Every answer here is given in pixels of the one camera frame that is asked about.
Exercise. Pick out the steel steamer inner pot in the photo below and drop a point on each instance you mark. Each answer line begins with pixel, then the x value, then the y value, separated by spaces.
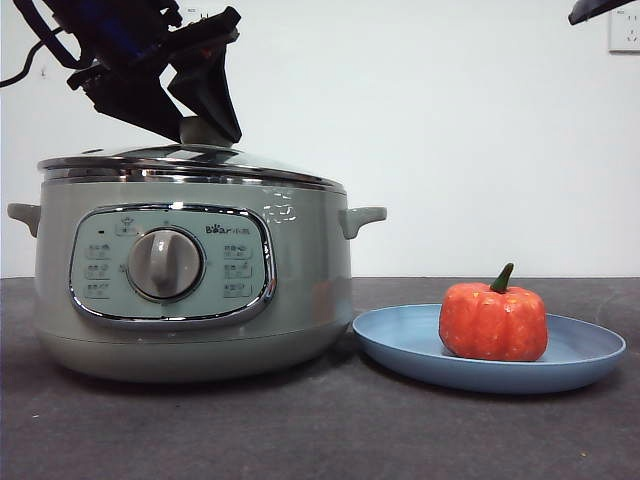
pixel 310 185

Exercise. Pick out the grey steamer control dial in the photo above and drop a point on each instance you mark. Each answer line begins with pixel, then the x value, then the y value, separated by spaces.
pixel 165 267

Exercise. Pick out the light blue round plate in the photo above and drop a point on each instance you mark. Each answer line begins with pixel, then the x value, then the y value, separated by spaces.
pixel 400 345

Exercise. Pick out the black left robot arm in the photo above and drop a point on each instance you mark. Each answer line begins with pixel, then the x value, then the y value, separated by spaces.
pixel 95 22

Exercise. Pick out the glass lid with grey-green knob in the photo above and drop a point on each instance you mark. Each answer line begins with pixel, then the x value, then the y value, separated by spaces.
pixel 225 160

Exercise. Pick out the orange toy pumpkin green stem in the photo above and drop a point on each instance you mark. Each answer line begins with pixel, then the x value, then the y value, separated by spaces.
pixel 490 325

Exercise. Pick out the grey-green electric steamer pot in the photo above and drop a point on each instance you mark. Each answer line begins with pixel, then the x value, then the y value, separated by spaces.
pixel 300 280

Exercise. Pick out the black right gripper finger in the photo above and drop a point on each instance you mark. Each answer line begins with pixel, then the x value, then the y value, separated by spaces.
pixel 600 7

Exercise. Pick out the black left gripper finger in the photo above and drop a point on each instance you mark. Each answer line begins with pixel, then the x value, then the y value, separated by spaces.
pixel 145 107
pixel 215 95

